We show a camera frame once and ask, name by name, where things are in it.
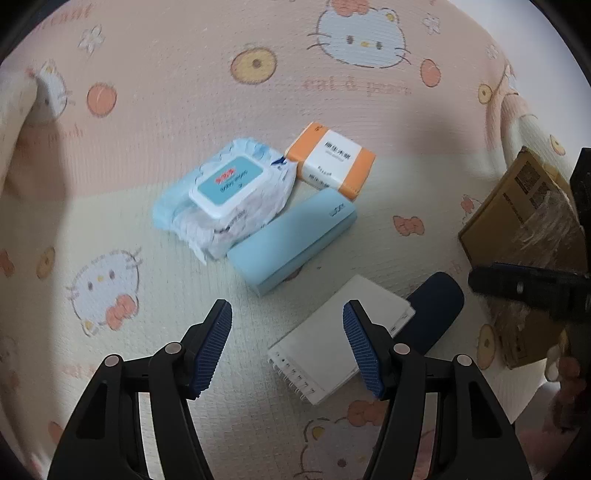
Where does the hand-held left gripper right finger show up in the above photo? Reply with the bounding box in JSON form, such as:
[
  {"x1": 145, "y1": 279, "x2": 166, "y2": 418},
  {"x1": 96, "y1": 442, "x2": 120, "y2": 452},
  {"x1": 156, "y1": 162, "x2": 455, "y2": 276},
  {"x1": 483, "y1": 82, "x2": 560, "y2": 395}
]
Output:
[{"x1": 342, "y1": 299, "x2": 534, "y2": 480}]

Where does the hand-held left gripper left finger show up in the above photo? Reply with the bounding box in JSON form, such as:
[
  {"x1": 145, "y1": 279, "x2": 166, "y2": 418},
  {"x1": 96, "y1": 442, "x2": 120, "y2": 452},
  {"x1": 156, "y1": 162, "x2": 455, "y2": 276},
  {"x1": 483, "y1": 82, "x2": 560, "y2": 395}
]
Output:
[{"x1": 47, "y1": 299, "x2": 233, "y2": 480}]

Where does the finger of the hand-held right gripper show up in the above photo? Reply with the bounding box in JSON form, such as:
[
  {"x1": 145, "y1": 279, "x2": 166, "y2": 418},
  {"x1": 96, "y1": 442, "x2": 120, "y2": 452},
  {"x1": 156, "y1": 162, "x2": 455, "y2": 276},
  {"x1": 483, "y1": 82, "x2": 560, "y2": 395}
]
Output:
[{"x1": 468, "y1": 262, "x2": 591, "y2": 324}]

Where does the white spiral notebook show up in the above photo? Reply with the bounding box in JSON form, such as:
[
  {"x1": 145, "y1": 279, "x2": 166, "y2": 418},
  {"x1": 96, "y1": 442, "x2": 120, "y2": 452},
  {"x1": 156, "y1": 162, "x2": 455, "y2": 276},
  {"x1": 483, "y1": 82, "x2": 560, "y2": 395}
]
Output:
[{"x1": 267, "y1": 274, "x2": 416, "y2": 406}]

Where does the cardboard box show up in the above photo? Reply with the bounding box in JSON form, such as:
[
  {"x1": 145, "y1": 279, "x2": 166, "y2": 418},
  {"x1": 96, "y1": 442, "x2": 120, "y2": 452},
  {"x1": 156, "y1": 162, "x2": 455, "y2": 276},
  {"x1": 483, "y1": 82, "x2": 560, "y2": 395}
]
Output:
[{"x1": 458, "y1": 146, "x2": 591, "y2": 370}]

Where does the light blue long case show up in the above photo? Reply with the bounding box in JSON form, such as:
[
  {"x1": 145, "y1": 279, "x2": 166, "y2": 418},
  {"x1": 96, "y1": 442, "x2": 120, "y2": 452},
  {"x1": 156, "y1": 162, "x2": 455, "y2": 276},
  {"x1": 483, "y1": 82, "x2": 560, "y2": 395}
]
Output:
[{"x1": 226, "y1": 187, "x2": 358, "y2": 296}]

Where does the wet wipes pack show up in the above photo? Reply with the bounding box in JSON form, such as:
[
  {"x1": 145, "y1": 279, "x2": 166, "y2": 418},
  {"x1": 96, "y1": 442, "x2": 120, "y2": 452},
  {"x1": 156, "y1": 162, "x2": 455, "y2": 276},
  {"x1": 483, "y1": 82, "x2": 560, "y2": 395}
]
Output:
[{"x1": 168, "y1": 137, "x2": 300, "y2": 265}]

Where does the orange white tissue pack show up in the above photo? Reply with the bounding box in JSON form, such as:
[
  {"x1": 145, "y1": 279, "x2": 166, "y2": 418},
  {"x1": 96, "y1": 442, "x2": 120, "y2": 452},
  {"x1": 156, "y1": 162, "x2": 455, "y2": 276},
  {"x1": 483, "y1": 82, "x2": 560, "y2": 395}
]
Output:
[{"x1": 283, "y1": 121, "x2": 377, "y2": 202}]

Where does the person's right hand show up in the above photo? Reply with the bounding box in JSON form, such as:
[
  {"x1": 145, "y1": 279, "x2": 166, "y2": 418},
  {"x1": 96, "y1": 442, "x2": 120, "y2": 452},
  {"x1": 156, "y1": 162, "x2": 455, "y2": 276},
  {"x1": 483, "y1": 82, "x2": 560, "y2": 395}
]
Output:
[{"x1": 544, "y1": 344, "x2": 585, "y2": 432}]

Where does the dark blue case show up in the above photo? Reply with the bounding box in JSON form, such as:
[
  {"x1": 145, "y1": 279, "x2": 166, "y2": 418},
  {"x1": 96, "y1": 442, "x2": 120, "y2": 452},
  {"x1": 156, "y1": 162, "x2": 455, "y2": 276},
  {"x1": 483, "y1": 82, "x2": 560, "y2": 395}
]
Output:
[{"x1": 392, "y1": 271, "x2": 465, "y2": 358}]

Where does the printed cartoon blanket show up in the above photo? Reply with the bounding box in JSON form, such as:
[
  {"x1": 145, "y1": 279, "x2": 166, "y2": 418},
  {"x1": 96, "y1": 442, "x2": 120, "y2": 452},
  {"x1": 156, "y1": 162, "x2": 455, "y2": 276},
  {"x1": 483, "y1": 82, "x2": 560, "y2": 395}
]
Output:
[{"x1": 0, "y1": 0, "x2": 591, "y2": 480}]

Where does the cream folded cloth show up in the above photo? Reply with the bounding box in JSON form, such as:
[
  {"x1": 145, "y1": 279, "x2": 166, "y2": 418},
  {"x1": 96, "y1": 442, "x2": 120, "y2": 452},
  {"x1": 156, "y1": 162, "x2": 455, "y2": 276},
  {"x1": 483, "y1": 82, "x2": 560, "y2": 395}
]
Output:
[{"x1": 0, "y1": 69, "x2": 38, "y2": 185}]

